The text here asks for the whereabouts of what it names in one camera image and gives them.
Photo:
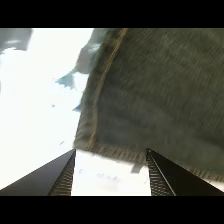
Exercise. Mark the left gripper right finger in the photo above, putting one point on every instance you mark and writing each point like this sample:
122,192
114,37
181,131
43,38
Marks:
173,180

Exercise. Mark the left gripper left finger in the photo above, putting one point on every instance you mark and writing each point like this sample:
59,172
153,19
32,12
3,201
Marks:
53,178

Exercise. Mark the dark grey jeans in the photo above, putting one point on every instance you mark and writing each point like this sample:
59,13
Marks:
160,93

